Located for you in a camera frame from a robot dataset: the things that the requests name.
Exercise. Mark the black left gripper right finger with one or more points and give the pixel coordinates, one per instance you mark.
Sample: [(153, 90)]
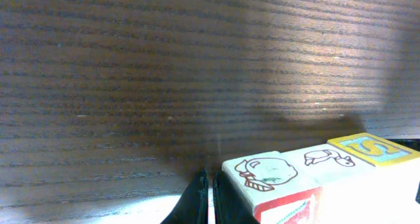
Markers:
[(229, 207)]

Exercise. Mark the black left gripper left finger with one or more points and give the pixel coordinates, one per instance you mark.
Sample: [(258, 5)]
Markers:
[(192, 207)]

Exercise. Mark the red letter A block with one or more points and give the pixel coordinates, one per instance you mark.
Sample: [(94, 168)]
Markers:
[(274, 189)]

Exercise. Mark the plain white block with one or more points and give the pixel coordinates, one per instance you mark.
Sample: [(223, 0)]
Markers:
[(355, 191)]

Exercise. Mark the green picture block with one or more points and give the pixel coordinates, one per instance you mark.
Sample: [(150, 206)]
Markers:
[(375, 150)]

